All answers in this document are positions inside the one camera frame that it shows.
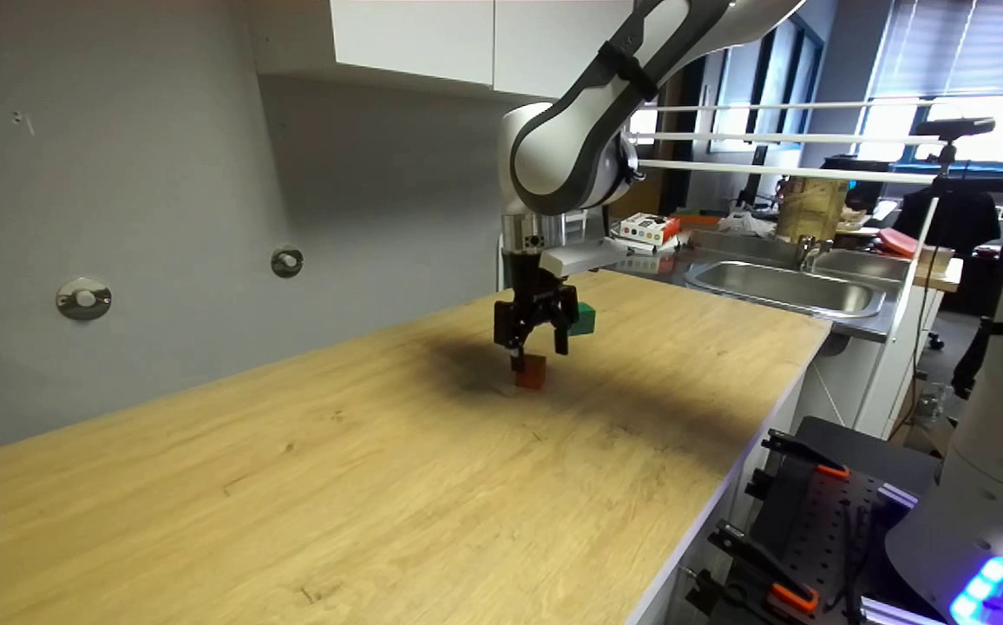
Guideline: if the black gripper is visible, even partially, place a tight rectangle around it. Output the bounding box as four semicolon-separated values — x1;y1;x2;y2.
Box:
491;211;580;360

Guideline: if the orange block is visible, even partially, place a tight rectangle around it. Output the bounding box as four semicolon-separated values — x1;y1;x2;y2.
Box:
512;353;544;388

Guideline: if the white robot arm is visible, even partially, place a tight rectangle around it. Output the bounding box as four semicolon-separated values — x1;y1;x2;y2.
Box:
491;0;805;367

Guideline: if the green block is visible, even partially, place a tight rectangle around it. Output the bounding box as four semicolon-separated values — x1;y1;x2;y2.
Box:
570;301;598;337

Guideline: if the red white box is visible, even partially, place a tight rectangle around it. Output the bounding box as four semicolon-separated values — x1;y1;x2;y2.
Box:
612;211;683;254

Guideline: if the black orange clamp upper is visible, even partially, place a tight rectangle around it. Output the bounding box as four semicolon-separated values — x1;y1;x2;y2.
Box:
762;432;850;483

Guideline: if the black orange clamp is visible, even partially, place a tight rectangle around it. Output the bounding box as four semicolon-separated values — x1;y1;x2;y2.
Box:
762;432;850;483
687;522;821;625

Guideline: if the beige jar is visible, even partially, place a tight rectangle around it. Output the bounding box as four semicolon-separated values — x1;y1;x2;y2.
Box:
778;177;846;241

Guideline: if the stainless steel sink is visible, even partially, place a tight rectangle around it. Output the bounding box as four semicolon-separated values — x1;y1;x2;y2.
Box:
687;261;883;321

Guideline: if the black orange clamp lower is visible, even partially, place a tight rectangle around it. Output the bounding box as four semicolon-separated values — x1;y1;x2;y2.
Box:
687;522;821;625

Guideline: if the white metal rack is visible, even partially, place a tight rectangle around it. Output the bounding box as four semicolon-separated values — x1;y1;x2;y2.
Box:
496;101;942;440

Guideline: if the black office chair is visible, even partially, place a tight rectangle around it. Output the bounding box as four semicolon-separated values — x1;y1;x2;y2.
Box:
896;188;998;295

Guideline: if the round wall fixture right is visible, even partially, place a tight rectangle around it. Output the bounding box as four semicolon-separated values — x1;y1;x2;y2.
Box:
271;251;303;278

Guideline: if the round wall fixture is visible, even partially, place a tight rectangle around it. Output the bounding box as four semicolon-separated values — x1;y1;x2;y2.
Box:
56;278;113;322
271;251;303;278

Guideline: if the white wall cabinet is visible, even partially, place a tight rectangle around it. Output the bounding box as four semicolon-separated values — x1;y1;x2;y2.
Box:
252;0;639;110

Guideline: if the round wall fixture left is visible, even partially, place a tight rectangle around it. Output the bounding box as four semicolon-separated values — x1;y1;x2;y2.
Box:
56;278;113;322

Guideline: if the black camera on stand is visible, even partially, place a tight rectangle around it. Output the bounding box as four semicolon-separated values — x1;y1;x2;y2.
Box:
908;117;996;175

